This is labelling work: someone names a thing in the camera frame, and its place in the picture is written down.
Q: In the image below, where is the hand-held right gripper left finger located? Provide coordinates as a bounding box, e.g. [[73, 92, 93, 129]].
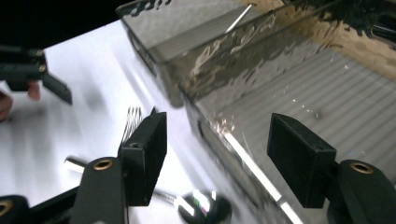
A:
[[69, 111, 168, 224]]

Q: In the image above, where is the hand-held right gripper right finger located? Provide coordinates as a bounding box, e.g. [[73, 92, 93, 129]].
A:
[[266, 112, 396, 224]]

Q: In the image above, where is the wooden-handled metal fork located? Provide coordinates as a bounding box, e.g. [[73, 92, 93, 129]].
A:
[[120, 105, 144, 147]]

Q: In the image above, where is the smoky translucent plastic bin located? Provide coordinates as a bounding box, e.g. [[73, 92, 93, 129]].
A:
[[115, 0, 290, 108], [174, 0, 396, 224]]

